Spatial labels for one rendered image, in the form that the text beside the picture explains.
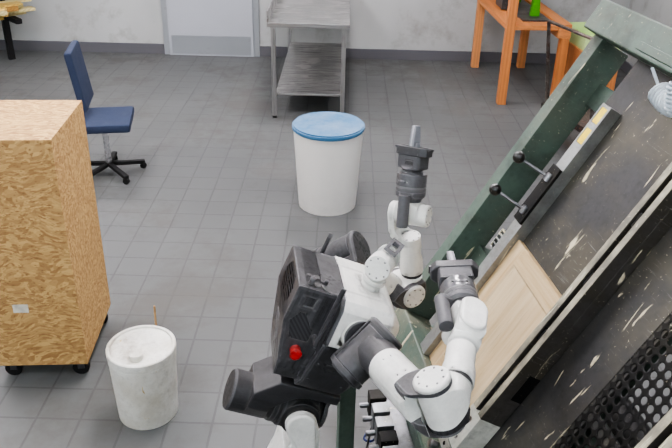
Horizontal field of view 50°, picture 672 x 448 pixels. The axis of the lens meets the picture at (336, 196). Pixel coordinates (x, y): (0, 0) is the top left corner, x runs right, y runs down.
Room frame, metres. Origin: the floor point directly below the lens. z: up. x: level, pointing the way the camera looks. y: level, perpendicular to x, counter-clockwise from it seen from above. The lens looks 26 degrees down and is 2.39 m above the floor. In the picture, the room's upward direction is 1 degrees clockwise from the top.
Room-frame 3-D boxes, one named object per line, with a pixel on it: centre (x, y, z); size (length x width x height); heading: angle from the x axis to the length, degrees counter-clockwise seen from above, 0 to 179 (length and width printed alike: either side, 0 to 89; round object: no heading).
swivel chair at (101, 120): (5.13, 1.78, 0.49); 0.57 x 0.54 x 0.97; 80
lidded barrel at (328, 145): (4.70, 0.06, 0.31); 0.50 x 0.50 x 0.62
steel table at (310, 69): (7.40, 0.27, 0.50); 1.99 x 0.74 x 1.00; 0
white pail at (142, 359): (2.56, 0.84, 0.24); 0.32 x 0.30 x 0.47; 0
